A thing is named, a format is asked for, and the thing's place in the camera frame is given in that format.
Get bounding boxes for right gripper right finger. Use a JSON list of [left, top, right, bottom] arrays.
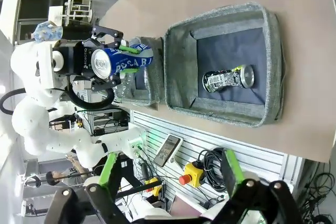
[[209, 150, 300, 224]]

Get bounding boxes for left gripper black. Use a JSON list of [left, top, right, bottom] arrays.
[[74, 25, 142, 92]]

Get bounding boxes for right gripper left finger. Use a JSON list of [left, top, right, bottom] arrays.
[[43, 152, 129, 224]]

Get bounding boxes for blue white drink can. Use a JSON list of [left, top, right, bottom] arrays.
[[91, 43, 154, 79]]

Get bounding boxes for crushed black soda can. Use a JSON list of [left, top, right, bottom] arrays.
[[202, 63, 255, 94]]

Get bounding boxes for small grey felt basket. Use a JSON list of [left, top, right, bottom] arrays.
[[115, 36, 165, 112]]

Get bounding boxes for large grey felt basket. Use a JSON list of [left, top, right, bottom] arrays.
[[163, 2, 286, 129]]

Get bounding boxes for person in grey shirt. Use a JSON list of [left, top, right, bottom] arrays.
[[45, 155, 89, 187]]

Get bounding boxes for yellow emergency stop box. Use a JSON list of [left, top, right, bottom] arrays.
[[178, 161, 205, 188]]

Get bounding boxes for white slatted panel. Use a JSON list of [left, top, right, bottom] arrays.
[[129, 109, 300, 210]]

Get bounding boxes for small yellow stop button box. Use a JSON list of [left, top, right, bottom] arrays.
[[144, 177, 164, 197]]

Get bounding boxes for black electronics on cart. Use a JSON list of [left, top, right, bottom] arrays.
[[86, 110, 130, 136]]

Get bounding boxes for white wooden rack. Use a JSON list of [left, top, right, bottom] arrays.
[[61, 0, 95, 25]]

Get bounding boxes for blue patterned cloth bag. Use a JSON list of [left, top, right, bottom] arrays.
[[32, 20, 65, 42]]

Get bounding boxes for white framed tablet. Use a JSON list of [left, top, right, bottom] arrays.
[[152, 134, 184, 168]]

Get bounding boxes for coiled black cable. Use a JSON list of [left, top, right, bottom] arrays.
[[197, 147, 232, 193]]

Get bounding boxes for black arm hose cable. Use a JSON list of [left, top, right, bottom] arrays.
[[0, 76, 115, 116]]

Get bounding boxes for black floor cables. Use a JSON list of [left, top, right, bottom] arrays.
[[303, 163, 336, 224]]

